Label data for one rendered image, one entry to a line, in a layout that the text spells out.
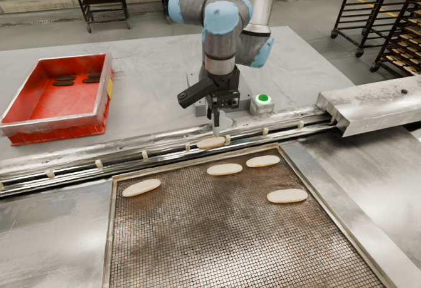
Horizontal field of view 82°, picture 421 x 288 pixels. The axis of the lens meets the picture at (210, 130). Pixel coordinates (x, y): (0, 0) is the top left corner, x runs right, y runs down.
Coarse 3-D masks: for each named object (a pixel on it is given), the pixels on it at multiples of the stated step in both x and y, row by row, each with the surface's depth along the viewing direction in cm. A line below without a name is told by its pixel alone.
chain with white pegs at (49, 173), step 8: (264, 128) 85; (288, 128) 89; (248, 136) 86; (144, 152) 77; (168, 152) 81; (96, 160) 75; (128, 160) 78; (88, 168) 76; (48, 176) 72; (0, 184) 70; (8, 184) 72
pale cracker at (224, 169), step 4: (224, 164) 69; (228, 164) 69; (232, 164) 69; (236, 164) 69; (208, 168) 69; (212, 168) 68; (216, 168) 68; (220, 168) 68; (224, 168) 68; (228, 168) 68; (232, 168) 68; (236, 168) 68; (240, 168) 68; (208, 172) 68; (212, 172) 67; (216, 172) 67; (220, 172) 67; (224, 172) 67; (228, 172) 67; (232, 172) 67; (236, 172) 67
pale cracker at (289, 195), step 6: (276, 192) 60; (282, 192) 60; (288, 192) 60; (294, 192) 60; (300, 192) 60; (270, 198) 59; (276, 198) 59; (282, 198) 58; (288, 198) 58; (294, 198) 58; (300, 198) 58
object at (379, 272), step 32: (192, 160) 71; (224, 160) 72; (288, 160) 70; (160, 192) 63; (224, 192) 62; (160, 224) 55; (224, 224) 54; (288, 224) 54; (320, 224) 53; (160, 256) 49; (256, 256) 48; (288, 256) 48; (320, 256) 48
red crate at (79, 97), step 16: (48, 80) 115; (80, 80) 115; (112, 80) 114; (48, 96) 106; (64, 96) 106; (80, 96) 106; (32, 112) 98; (48, 112) 98; (64, 112) 98; (80, 112) 98; (64, 128) 85; (80, 128) 86; (96, 128) 87; (16, 144) 84
